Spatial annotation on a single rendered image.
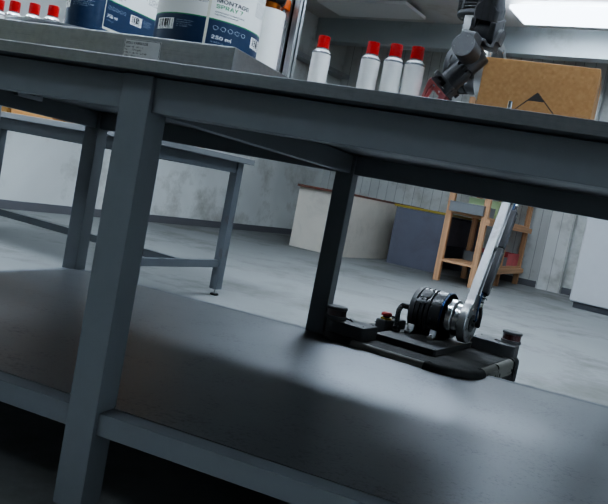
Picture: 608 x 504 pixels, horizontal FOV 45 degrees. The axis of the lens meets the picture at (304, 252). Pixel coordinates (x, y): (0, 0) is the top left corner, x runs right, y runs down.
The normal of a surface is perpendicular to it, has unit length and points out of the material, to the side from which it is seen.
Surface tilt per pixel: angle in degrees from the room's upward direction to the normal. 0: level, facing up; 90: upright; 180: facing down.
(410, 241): 90
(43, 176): 90
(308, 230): 90
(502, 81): 90
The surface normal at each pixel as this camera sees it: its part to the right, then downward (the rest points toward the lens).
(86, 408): -0.35, 0.01
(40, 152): 0.83, 0.20
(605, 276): -0.56, -0.04
